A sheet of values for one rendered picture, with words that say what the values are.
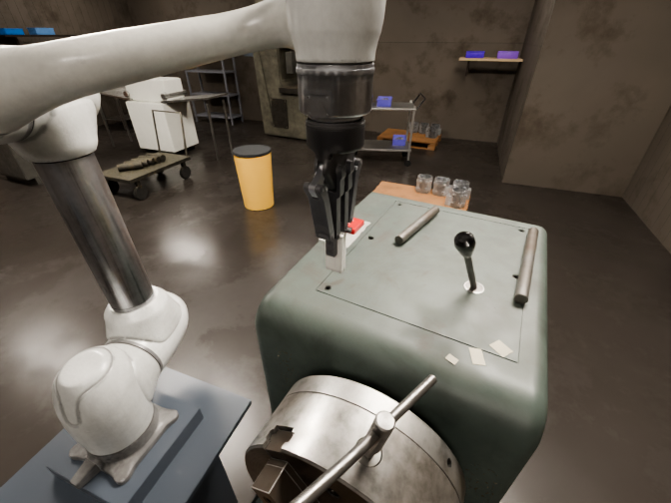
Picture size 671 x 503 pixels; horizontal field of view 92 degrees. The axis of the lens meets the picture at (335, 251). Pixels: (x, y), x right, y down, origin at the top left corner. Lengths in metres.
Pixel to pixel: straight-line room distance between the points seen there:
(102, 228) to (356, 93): 0.62
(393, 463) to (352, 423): 0.06
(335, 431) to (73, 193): 0.65
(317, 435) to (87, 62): 0.53
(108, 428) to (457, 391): 0.73
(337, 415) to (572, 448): 1.76
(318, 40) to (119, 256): 0.66
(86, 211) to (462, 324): 0.75
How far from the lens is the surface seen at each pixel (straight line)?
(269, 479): 0.50
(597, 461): 2.18
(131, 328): 0.96
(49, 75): 0.54
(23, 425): 2.46
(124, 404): 0.91
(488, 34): 6.80
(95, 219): 0.84
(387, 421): 0.39
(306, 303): 0.59
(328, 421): 0.48
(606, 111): 4.97
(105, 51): 0.53
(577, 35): 4.79
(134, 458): 1.03
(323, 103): 0.40
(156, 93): 6.09
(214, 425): 1.08
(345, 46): 0.39
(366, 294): 0.61
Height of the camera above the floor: 1.65
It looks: 34 degrees down
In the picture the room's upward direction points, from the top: straight up
